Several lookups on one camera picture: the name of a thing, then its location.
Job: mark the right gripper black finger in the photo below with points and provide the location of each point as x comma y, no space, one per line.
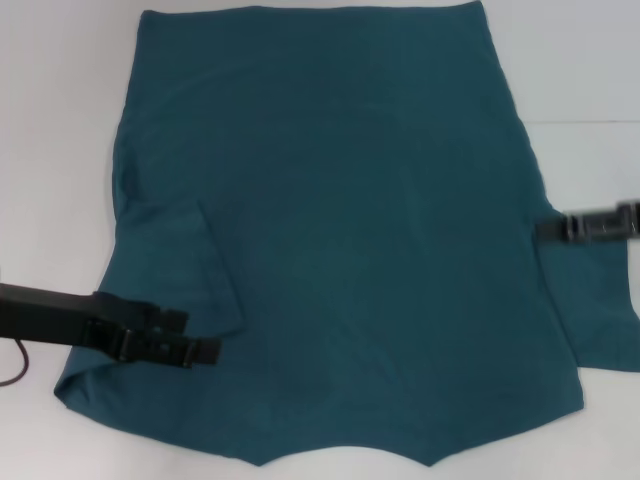
552,231

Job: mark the blue shirt with white print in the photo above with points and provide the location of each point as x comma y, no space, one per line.
350,200

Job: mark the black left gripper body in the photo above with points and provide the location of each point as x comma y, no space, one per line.
55,312

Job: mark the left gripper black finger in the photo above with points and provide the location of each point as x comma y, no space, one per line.
167,320
175,347

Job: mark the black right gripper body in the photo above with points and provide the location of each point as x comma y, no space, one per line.
607,225

